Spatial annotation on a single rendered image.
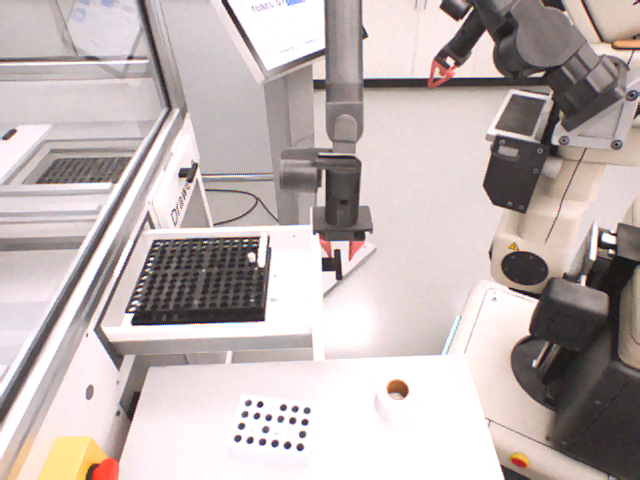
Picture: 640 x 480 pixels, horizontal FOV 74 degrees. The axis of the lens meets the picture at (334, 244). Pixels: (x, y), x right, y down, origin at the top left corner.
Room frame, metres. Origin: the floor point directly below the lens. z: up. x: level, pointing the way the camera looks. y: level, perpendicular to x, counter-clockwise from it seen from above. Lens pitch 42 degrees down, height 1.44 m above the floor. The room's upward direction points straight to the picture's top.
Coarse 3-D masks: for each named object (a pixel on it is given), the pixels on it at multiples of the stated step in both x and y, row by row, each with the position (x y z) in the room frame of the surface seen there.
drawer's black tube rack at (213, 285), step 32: (160, 256) 0.57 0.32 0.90; (192, 256) 0.60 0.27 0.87; (224, 256) 0.60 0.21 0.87; (256, 256) 0.57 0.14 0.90; (160, 288) 0.52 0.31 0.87; (192, 288) 0.52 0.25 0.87; (224, 288) 0.49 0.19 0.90; (160, 320) 0.45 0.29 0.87; (192, 320) 0.45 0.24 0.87; (224, 320) 0.45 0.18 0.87; (256, 320) 0.45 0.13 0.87
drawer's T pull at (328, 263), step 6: (336, 252) 0.57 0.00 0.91; (324, 258) 0.55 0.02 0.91; (330, 258) 0.55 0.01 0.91; (336, 258) 0.55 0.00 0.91; (324, 264) 0.54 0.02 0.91; (330, 264) 0.54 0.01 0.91; (336, 264) 0.54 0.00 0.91; (324, 270) 0.53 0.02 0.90; (330, 270) 0.53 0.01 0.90; (336, 270) 0.52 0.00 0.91; (342, 270) 0.53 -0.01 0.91; (336, 276) 0.51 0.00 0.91; (342, 276) 0.51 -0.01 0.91
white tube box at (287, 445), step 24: (240, 408) 0.33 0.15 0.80; (264, 408) 0.33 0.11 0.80; (288, 408) 0.33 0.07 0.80; (312, 408) 0.33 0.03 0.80; (240, 432) 0.29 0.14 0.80; (264, 432) 0.30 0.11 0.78; (312, 432) 0.29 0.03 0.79; (240, 456) 0.27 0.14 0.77; (264, 456) 0.26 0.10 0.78; (288, 456) 0.26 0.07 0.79
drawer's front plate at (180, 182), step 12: (180, 144) 0.94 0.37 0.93; (192, 144) 0.99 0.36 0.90; (180, 156) 0.88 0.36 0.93; (192, 156) 0.96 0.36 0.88; (168, 168) 0.83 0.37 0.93; (180, 168) 0.86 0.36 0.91; (168, 180) 0.78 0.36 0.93; (180, 180) 0.84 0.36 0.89; (168, 192) 0.75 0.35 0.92; (180, 192) 0.82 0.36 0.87; (156, 204) 0.70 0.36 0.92; (168, 204) 0.73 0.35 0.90; (168, 216) 0.71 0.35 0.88; (180, 216) 0.78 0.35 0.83; (168, 228) 0.70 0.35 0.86
